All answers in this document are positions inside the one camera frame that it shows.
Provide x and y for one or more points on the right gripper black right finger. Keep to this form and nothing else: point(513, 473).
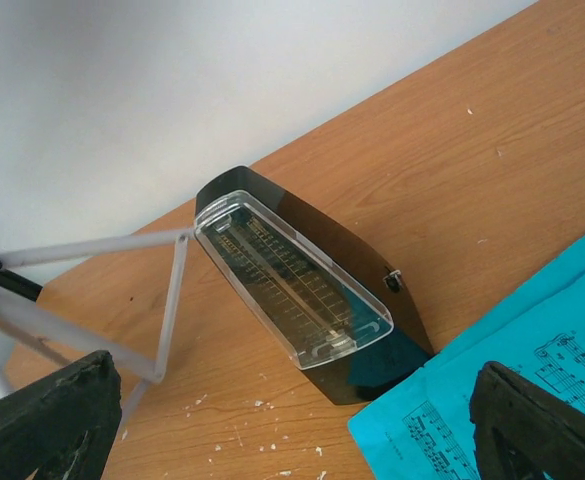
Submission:
point(523, 432)

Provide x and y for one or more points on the clear plastic metronome cover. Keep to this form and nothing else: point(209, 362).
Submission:
point(318, 311)

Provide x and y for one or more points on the white tripod music stand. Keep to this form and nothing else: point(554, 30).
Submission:
point(77, 316)

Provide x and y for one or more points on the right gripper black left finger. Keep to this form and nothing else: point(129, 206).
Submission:
point(62, 426)

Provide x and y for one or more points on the black metronome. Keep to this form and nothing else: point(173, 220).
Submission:
point(369, 373)

